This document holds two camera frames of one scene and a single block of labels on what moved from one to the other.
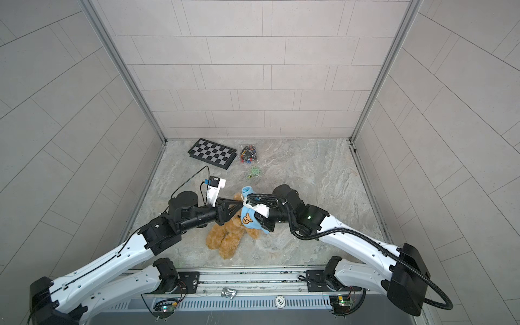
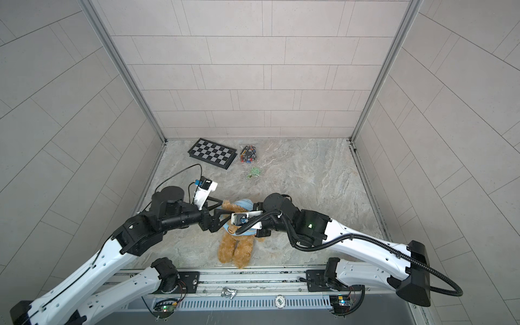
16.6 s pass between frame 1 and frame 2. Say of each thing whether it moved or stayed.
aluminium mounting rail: stayed
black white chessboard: stayed
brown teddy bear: moved
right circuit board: stayed
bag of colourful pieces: stayed
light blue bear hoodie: moved
